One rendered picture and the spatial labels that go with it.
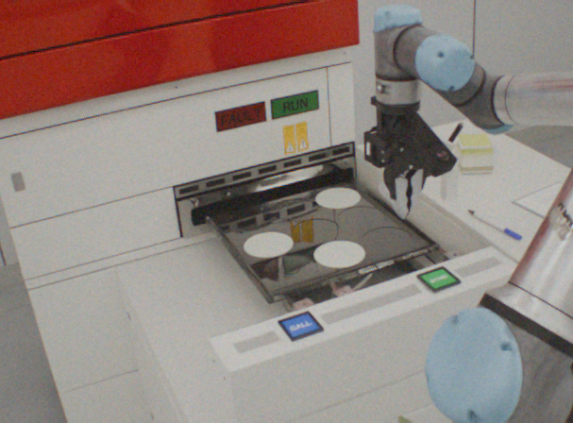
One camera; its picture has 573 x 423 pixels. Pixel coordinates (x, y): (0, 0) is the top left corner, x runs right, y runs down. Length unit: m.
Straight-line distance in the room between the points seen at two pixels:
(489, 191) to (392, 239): 0.23
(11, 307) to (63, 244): 1.60
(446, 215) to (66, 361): 0.93
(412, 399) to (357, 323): 0.22
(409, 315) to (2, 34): 0.87
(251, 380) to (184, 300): 0.43
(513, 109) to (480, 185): 0.51
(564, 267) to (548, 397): 0.13
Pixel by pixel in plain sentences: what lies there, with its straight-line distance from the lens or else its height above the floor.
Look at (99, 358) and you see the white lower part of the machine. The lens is 1.82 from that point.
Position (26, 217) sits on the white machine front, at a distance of 1.61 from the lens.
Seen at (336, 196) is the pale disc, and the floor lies 0.90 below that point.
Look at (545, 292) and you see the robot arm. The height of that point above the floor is 1.24.
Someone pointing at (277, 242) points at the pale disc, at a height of 0.90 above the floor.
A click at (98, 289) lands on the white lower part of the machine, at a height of 0.77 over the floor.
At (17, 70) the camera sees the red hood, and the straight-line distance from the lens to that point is 1.45.
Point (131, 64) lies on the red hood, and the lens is 1.49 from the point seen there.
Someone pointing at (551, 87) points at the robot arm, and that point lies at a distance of 1.08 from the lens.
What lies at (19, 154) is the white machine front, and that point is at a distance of 1.55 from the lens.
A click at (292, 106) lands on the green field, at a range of 1.68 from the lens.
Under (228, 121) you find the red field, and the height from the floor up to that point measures 1.10.
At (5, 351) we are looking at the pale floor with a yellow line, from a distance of 2.98.
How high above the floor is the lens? 1.67
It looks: 28 degrees down
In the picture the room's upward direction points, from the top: 5 degrees counter-clockwise
